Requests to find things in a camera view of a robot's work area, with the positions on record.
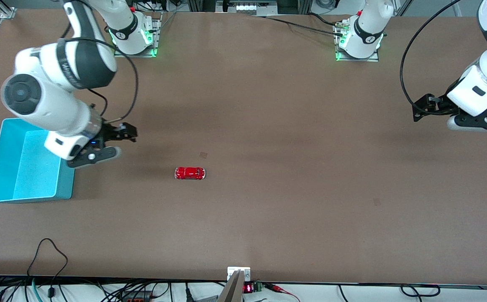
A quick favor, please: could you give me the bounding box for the red beetle toy car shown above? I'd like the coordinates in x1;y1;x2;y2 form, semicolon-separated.
175;167;206;180

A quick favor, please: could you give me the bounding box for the blue plastic box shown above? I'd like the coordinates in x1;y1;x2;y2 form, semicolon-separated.
0;118;76;204

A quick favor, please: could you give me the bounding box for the aluminium corner profile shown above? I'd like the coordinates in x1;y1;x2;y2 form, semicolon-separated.
0;0;17;19

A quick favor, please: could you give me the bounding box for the orange black power strip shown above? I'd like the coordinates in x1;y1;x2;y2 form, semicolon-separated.
120;291;155;302

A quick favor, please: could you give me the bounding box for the grey device with white lights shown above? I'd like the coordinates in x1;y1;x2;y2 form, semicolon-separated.
216;0;278;14

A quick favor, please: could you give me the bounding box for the red clip lead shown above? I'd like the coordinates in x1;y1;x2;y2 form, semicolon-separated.
264;283;301;302

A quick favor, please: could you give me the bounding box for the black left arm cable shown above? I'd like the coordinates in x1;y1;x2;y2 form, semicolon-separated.
400;0;464;116

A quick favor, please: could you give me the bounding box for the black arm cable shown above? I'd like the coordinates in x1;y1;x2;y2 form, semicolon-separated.
61;23;139;124
400;0;464;116

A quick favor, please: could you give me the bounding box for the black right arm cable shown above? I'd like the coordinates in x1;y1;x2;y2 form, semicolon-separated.
61;23;139;124

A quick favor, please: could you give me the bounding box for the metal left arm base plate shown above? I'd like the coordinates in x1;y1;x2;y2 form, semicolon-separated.
335;20;380;62

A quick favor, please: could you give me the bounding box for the thin black looped cable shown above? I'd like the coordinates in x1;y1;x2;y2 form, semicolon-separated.
27;238;68;299

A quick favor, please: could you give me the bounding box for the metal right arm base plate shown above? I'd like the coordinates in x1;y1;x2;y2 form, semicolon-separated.
113;12;163;58

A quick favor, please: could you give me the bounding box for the short black table cable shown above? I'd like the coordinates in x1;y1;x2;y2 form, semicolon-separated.
309;13;340;26

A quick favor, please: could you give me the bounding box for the aluminium frame post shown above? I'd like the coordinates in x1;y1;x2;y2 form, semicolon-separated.
187;0;215;12

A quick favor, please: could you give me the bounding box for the long black table cable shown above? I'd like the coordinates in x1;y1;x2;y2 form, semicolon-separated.
252;15;347;36

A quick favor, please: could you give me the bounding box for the white camera bracket plate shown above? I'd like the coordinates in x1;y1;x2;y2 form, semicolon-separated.
227;267;251;281

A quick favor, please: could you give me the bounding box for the black coiled cable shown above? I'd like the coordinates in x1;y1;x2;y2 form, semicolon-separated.
400;284;441;297

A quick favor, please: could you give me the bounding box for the grey camera mount bar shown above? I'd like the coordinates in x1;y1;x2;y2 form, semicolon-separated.
217;271;245;302

